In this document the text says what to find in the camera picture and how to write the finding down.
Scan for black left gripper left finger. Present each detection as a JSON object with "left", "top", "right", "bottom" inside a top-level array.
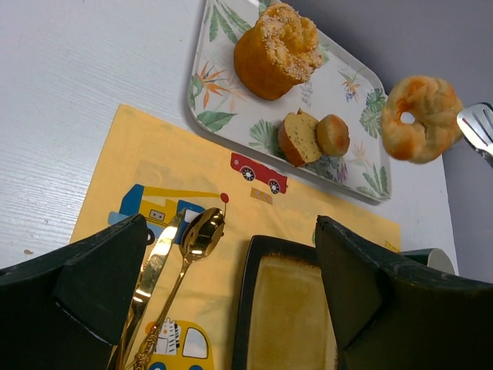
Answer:
[{"left": 1, "top": 214, "right": 147, "bottom": 369}]

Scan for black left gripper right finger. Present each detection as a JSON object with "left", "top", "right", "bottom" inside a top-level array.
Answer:
[{"left": 315, "top": 216, "right": 492, "bottom": 369}]

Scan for twisted ring bread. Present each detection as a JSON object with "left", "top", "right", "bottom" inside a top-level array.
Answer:
[{"left": 381, "top": 75, "right": 464, "bottom": 164}]

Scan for metal serving tongs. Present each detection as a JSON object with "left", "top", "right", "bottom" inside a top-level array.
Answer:
[{"left": 457, "top": 103, "right": 493, "bottom": 167}]

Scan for sliced bread piece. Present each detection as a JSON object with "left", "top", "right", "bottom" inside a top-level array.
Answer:
[{"left": 278, "top": 109, "right": 322, "bottom": 167}]

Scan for green mug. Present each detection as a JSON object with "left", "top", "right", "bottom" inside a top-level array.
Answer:
[{"left": 400, "top": 248, "right": 456, "bottom": 275}]

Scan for dark square plate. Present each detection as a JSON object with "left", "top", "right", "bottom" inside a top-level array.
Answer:
[{"left": 230, "top": 235, "right": 337, "bottom": 369}]

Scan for gold knife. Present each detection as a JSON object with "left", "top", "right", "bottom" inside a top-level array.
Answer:
[{"left": 107, "top": 210, "right": 186, "bottom": 369}]

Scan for gold spoon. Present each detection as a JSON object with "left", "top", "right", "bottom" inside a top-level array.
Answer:
[{"left": 126, "top": 207, "right": 226, "bottom": 369}]

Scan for yellow vehicle-print placemat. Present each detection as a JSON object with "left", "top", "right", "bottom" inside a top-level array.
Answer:
[{"left": 72, "top": 105, "right": 401, "bottom": 369}]

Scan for small round bun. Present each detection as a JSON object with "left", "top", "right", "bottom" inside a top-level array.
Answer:
[{"left": 316, "top": 114, "right": 350, "bottom": 157}]

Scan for floral serving tray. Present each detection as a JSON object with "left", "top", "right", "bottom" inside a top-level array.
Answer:
[{"left": 187, "top": 0, "right": 393, "bottom": 204}]

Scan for sugar-topped round cake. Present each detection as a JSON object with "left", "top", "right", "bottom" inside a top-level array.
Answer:
[{"left": 233, "top": 2, "right": 324, "bottom": 100}]

